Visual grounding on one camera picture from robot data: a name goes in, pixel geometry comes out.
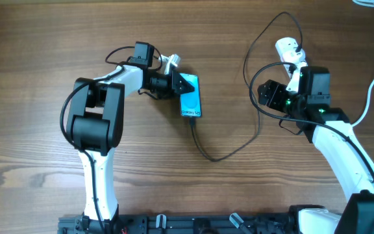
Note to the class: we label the blue screen smartphone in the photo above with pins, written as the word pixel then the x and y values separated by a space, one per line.
pixel 191 102

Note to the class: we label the white power strip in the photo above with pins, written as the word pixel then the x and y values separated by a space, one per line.
pixel 286 43

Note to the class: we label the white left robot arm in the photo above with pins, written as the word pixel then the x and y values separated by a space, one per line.
pixel 91 120

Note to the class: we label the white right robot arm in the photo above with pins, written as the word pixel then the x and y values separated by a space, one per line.
pixel 330 131

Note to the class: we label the white usb wall charger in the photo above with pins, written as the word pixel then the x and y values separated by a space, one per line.
pixel 292 56

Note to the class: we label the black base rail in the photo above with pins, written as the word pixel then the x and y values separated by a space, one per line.
pixel 143 224

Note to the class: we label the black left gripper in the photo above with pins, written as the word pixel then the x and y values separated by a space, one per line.
pixel 173 89

